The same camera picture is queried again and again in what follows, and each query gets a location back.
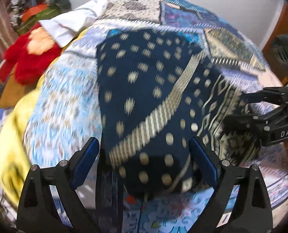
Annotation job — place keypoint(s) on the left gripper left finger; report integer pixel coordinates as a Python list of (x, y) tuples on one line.
[(37, 211)]

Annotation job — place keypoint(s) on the red plush toy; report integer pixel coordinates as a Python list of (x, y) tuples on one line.
[(29, 56)]

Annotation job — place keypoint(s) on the yellow plush toy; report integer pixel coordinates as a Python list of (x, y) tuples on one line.
[(54, 120)]

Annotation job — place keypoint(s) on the blue patchwork bedspread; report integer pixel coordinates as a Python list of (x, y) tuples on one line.
[(235, 56)]

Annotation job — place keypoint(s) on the white shirt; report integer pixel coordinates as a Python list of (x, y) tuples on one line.
[(64, 27)]

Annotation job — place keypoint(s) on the navy patterned hooded garment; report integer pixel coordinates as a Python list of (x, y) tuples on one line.
[(158, 106)]

